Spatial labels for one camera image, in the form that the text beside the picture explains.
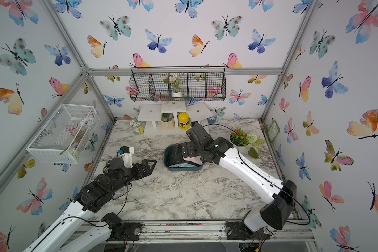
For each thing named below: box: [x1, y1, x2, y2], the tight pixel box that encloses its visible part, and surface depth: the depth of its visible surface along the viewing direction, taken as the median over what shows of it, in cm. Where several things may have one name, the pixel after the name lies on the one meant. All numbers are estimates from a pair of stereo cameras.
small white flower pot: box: [169, 74, 183, 98], surface depth 95 cm
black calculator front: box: [168, 144, 192, 167], surface depth 90 cm
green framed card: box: [266, 120, 281, 142], surface depth 111 cm
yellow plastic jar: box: [177, 112, 191, 131], surface depth 107 cm
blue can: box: [207, 116, 217, 125], surface depth 117 cm
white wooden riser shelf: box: [137, 100, 214, 134], surface depth 106 cm
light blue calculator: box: [169, 163, 198, 168], surface depth 92 cm
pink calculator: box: [183, 155, 203, 165], surface depth 88 cm
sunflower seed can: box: [129, 119, 147, 135], surface depth 110 cm
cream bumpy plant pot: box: [160, 112, 175, 130], surface depth 112 cm
